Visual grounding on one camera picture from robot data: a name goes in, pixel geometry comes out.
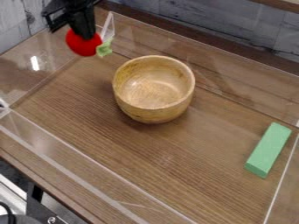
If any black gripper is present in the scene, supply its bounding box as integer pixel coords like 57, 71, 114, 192
41, 0, 97, 40

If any red plush fruit green leaf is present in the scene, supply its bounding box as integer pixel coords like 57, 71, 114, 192
65, 30, 113, 58

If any wooden bowl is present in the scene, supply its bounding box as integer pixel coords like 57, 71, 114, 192
112, 55, 194, 123

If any green rectangular block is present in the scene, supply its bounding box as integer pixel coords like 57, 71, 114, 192
244, 122, 292, 179

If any clear acrylic corner bracket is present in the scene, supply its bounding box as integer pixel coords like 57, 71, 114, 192
96, 12, 116, 42

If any black table leg bracket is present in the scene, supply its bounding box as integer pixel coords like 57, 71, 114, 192
25, 182, 81, 224

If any black cable bottom left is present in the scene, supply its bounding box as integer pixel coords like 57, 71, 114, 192
0, 200, 17, 224

